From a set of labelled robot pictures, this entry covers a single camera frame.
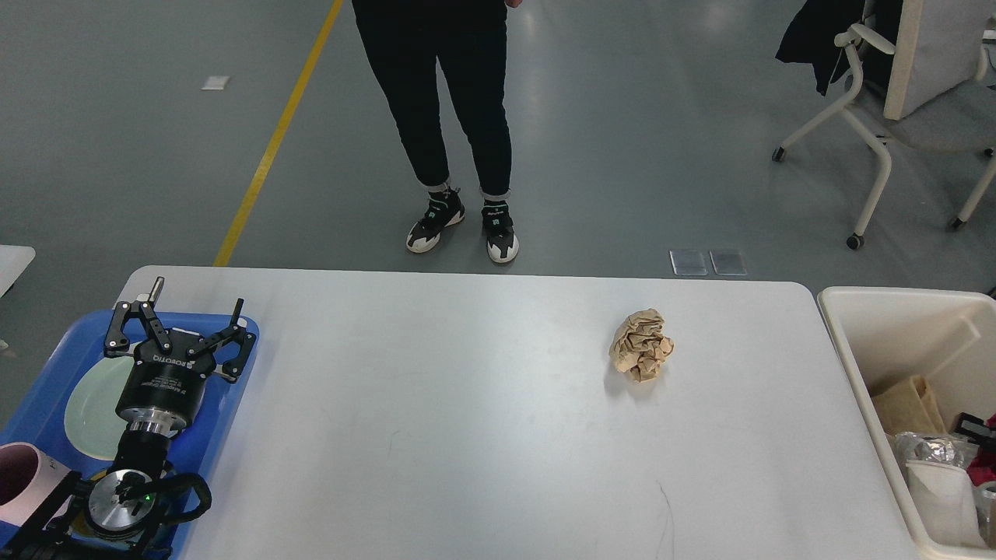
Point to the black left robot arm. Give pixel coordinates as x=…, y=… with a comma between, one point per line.
x=142, y=490

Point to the white office chair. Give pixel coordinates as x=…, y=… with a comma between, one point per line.
x=916, y=78

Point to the beige plastic bin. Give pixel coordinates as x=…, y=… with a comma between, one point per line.
x=884, y=335

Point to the pink mug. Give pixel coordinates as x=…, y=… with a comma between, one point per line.
x=28, y=477

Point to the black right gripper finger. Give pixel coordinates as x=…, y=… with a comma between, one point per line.
x=974, y=429

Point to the brown paper ball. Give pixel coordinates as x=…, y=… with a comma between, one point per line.
x=639, y=348

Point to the crushed red can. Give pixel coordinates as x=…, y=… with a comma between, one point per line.
x=982, y=468

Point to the blue plastic tray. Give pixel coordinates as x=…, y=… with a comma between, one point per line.
x=39, y=418

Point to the green plate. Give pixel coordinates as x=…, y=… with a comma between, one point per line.
x=91, y=423

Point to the white side table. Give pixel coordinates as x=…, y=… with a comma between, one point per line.
x=14, y=262

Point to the white paper cup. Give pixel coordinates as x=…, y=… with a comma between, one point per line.
x=944, y=498

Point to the brown paper bag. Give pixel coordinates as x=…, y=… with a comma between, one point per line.
x=909, y=406

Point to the aluminium foil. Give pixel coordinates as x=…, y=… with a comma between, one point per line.
x=954, y=451

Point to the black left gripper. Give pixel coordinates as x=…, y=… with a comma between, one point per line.
x=167, y=385

